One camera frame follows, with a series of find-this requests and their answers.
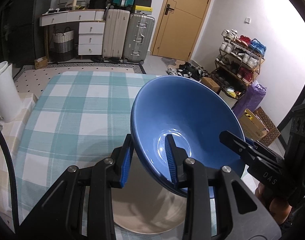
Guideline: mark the silver suitcase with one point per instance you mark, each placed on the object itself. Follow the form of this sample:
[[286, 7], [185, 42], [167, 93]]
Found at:
[[137, 40]]

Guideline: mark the beige trash bin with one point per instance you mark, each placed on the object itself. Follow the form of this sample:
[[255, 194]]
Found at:
[[230, 93]]

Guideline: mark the brown cardboard box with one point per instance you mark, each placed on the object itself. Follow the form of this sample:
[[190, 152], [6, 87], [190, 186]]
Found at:
[[210, 84]]

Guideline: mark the shoe rack with shoes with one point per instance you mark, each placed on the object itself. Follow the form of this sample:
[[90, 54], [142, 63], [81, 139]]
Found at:
[[242, 55]]

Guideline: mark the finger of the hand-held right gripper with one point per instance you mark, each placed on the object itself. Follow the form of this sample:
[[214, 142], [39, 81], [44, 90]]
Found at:
[[267, 150], [235, 142]]

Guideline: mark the patterned flat board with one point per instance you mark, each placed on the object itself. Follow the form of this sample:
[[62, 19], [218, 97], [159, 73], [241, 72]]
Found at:
[[268, 127]]

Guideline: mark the scattered pile of shoes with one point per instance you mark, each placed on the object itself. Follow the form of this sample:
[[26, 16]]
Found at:
[[187, 71]]

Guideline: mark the black refrigerator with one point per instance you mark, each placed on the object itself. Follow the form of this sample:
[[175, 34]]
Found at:
[[17, 25]]

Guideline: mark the yellow black shoe box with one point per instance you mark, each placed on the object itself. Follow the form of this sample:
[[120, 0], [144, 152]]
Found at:
[[142, 10]]

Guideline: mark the woven laundry basket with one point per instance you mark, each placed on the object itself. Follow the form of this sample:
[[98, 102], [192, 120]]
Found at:
[[63, 46]]

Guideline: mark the purple bag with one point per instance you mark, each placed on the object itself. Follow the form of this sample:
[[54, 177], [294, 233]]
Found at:
[[250, 100]]

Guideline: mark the grey door mat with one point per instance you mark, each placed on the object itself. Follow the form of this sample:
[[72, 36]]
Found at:
[[168, 61]]

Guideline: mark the large open cardboard box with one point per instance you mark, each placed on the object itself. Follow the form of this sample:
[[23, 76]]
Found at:
[[252, 127]]

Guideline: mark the person's right hand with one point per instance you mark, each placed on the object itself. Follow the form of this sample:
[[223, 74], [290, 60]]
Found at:
[[275, 207]]

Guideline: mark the white electric kettle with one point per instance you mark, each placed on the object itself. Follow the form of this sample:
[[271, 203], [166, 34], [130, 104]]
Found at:
[[3, 92]]

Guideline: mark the beige dotted rug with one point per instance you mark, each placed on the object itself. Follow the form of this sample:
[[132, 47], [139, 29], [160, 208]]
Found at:
[[67, 68]]

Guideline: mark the white bottle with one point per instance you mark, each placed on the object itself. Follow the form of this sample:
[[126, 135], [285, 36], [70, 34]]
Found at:
[[75, 3]]

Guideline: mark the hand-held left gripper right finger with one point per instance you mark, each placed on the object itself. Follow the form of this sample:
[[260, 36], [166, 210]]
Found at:
[[170, 160]]

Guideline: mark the cream plate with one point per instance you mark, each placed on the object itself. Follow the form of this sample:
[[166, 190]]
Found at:
[[142, 205]]

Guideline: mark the wooden door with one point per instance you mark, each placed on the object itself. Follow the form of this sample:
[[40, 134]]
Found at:
[[182, 20]]

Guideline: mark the beige suitcase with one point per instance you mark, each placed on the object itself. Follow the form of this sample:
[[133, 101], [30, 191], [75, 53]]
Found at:
[[115, 35]]

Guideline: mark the small cardboard box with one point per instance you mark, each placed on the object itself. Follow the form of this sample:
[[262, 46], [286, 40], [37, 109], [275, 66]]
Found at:
[[41, 63]]

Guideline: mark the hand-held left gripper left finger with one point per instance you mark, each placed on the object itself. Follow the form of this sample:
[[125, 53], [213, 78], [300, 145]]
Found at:
[[126, 166]]

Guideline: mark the white vanity desk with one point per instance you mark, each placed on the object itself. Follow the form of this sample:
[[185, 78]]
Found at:
[[90, 37]]

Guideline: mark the wooden shoe rack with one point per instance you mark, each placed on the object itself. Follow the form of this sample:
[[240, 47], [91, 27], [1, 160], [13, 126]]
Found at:
[[258, 70]]

